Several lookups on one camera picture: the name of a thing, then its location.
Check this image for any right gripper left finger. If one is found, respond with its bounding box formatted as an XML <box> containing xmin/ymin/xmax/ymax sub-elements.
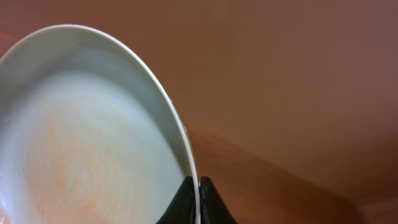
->
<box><xmin>156</xmin><ymin>176</ymin><xmax>196</xmax><ymax>224</ymax></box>

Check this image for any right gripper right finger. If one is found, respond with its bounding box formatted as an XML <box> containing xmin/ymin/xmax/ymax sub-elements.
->
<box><xmin>200</xmin><ymin>176</ymin><xmax>238</xmax><ymax>224</ymax></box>

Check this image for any white plate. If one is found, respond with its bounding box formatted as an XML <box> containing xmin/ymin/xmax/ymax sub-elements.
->
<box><xmin>1</xmin><ymin>25</ymin><xmax>201</xmax><ymax>223</ymax></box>

